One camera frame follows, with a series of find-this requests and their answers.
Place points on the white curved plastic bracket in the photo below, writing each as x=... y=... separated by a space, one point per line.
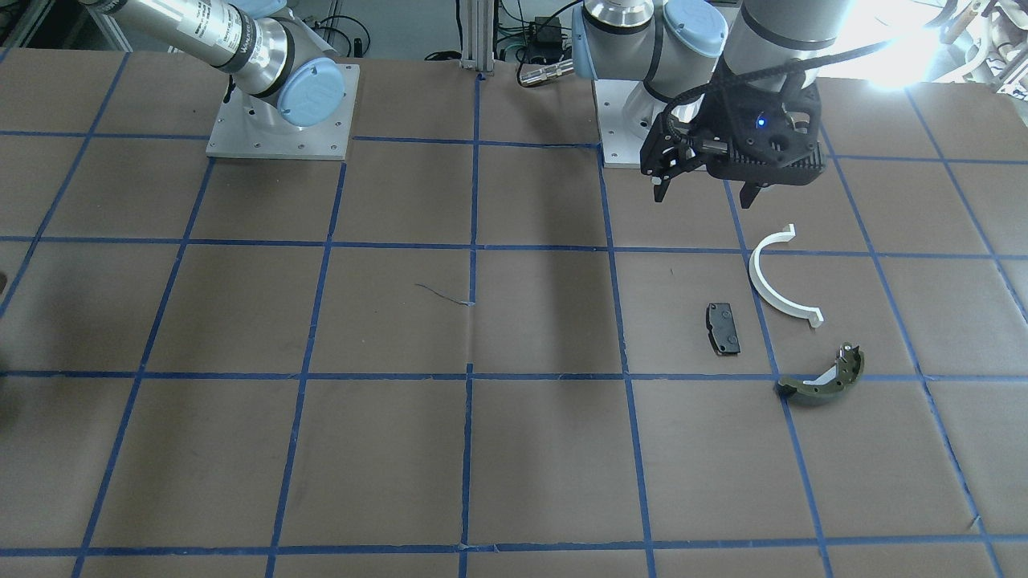
x=767 y=283

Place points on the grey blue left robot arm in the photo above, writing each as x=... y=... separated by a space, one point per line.
x=673 y=46

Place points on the dark green brake shoe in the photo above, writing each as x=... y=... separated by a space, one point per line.
x=833 y=384

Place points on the aluminium frame post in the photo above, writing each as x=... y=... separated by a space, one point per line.
x=477 y=35

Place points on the small black brake pad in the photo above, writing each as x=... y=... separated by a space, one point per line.
x=722 y=333

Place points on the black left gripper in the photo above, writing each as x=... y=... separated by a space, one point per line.
x=717 y=113

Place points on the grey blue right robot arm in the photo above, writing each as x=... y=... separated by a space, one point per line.
x=267 y=51

